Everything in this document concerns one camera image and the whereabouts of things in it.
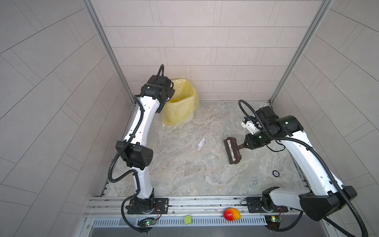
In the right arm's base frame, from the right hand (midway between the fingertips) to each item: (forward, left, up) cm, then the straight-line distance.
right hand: (244, 144), depth 69 cm
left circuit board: (-25, +47, -19) cm, 57 cm away
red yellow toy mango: (-25, +8, -18) cm, 32 cm away
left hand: (+23, +46, +8) cm, 52 cm away
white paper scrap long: (+13, +19, -21) cm, 31 cm away
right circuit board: (-29, -11, -23) cm, 38 cm away
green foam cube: (-25, +29, -21) cm, 44 cm away
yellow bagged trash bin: (+28, +31, -1) cm, 41 cm away
